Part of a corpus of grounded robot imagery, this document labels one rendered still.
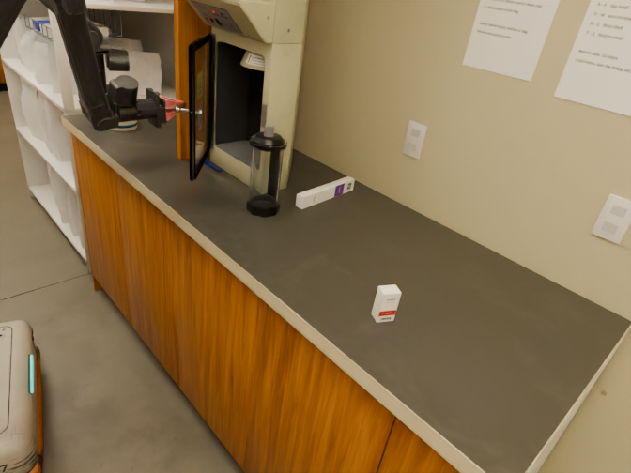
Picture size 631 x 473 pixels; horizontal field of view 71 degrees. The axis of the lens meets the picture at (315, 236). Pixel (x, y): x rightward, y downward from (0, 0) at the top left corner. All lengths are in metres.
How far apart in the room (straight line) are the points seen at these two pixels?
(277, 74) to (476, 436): 1.06
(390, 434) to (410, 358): 0.16
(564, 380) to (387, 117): 0.99
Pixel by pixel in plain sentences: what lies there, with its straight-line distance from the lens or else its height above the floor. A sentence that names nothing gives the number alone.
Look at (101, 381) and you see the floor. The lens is 2.18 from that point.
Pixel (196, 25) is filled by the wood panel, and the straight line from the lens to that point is 1.66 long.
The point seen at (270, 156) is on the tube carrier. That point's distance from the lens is 1.29.
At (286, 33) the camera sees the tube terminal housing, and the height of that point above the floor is 1.44.
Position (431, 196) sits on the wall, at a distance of 1.57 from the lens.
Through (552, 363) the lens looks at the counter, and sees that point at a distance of 1.12.
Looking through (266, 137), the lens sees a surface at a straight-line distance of 1.30.
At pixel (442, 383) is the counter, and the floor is 0.94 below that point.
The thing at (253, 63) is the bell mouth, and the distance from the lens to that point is 1.49.
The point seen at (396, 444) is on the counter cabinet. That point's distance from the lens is 1.01.
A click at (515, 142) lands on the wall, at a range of 1.41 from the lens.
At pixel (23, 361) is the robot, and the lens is 1.96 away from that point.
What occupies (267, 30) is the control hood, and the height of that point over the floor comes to 1.44.
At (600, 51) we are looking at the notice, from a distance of 1.33.
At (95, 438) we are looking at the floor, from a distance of 2.01.
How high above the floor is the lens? 1.59
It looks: 30 degrees down
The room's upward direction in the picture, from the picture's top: 9 degrees clockwise
